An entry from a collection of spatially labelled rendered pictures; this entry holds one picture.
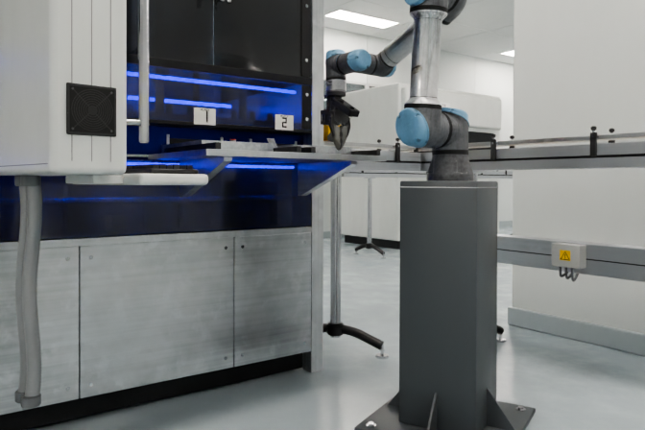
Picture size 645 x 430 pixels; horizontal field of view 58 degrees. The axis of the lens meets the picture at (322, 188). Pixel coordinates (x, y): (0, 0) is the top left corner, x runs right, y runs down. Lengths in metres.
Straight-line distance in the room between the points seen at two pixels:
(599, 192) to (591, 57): 0.66
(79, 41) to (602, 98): 2.41
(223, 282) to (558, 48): 2.08
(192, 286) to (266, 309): 0.33
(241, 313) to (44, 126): 1.12
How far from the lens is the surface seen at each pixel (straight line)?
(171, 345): 2.18
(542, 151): 2.55
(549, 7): 3.39
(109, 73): 1.49
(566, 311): 3.27
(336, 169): 2.14
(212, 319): 2.22
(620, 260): 2.43
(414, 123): 1.78
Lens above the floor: 0.78
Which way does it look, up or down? 1 degrees down
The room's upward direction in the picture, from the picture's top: straight up
